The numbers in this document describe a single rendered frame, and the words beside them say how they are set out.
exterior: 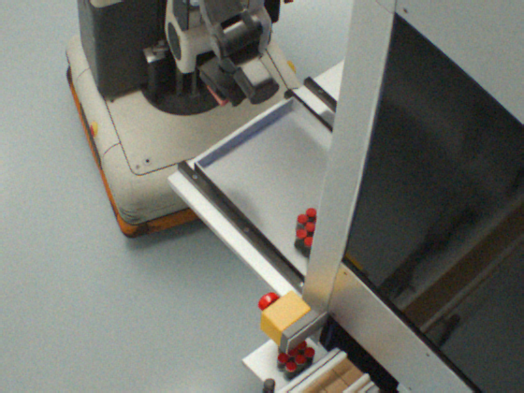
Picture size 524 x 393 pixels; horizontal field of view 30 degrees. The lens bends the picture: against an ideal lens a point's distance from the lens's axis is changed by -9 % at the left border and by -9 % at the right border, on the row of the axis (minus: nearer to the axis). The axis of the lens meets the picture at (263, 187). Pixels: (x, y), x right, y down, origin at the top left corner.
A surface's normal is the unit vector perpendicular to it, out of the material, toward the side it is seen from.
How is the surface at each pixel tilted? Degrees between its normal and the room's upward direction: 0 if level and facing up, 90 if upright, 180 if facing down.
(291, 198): 0
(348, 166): 90
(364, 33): 90
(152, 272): 0
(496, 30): 90
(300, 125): 0
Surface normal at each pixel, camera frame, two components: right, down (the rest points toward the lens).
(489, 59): -0.75, 0.54
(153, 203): 0.39, 0.79
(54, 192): 0.05, -0.54
